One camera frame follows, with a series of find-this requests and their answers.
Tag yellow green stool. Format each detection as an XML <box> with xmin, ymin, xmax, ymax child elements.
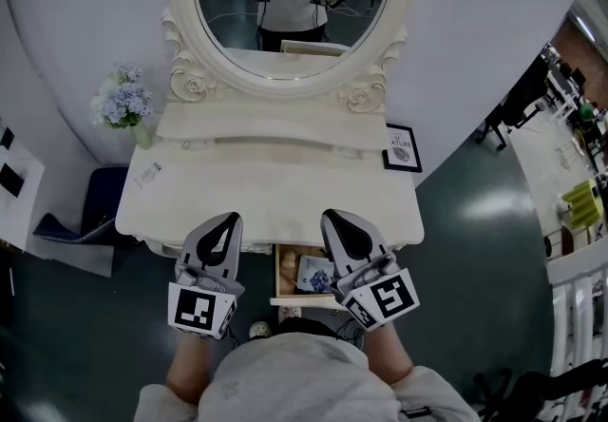
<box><xmin>561</xmin><ymin>179</ymin><xmax>605</xmax><ymax>230</ymax></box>

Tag blue flower bouquet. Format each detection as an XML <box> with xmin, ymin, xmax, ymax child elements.
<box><xmin>88</xmin><ymin>62</ymin><xmax>155</xmax><ymax>130</ymax></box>

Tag person's grey shirt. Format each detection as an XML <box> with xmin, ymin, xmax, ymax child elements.
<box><xmin>134</xmin><ymin>331</ymin><xmax>482</xmax><ymax>422</ymax></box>

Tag navy blue stool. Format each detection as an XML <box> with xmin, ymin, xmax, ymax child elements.
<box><xmin>31</xmin><ymin>166</ymin><xmax>130</xmax><ymax>246</ymax></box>

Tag pale green vase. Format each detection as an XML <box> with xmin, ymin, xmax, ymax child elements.
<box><xmin>132</xmin><ymin>122</ymin><xmax>154</xmax><ymax>151</ymax></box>

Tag beige round item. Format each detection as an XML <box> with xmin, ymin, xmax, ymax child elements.
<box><xmin>279</xmin><ymin>250</ymin><xmax>298</xmax><ymax>281</ymax></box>

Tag person's left forearm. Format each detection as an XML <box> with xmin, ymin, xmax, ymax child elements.
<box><xmin>165</xmin><ymin>333</ymin><xmax>216</xmax><ymax>408</ymax></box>

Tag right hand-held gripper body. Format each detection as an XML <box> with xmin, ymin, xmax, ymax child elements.
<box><xmin>329</xmin><ymin>253</ymin><xmax>421</xmax><ymax>332</ymax></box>

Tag white railing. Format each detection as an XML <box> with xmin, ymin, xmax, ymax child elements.
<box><xmin>545</xmin><ymin>261</ymin><xmax>608</xmax><ymax>422</ymax></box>

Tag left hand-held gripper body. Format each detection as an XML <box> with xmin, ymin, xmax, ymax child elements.
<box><xmin>167</xmin><ymin>259</ymin><xmax>246</xmax><ymax>341</ymax></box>

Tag black office chair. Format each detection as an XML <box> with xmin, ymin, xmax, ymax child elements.
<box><xmin>475</xmin><ymin>52</ymin><xmax>553</xmax><ymax>151</ymax></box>

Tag person's right forearm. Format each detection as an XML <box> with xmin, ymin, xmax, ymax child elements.
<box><xmin>362</xmin><ymin>322</ymin><xmax>415</xmax><ymax>384</ymax></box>

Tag blue floral card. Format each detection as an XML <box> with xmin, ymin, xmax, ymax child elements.
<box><xmin>295</xmin><ymin>255</ymin><xmax>334</xmax><ymax>294</ymax></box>

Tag black chair base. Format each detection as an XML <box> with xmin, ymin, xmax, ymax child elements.
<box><xmin>473</xmin><ymin>356</ymin><xmax>608</xmax><ymax>422</ymax></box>

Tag white dressing table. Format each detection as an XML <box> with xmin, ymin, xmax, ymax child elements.
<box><xmin>115</xmin><ymin>100</ymin><xmax>426</xmax><ymax>260</ymax></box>

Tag black cable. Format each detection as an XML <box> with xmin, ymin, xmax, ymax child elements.
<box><xmin>331</xmin><ymin>317</ymin><xmax>366</xmax><ymax>346</ymax></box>

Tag oval white framed mirror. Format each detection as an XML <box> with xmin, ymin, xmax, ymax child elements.
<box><xmin>160</xmin><ymin>0</ymin><xmax>415</xmax><ymax>115</ymax></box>

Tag black framed picture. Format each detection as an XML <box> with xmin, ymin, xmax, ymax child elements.
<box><xmin>381</xmin><ymin>123</ymin><xmax>424</xmax><ymax>174</ymax></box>

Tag white paper label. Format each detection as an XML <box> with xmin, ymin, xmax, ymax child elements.
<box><xmin>133</xmin><ymin>162</ymin><xmax>165</xmax><ymax>189</ymax></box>

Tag wooden drawer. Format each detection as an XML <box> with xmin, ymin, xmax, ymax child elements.
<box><xmin>269</xmin><ymin>242</ymin><xmax>352</xmax><ymax>309</ymax></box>

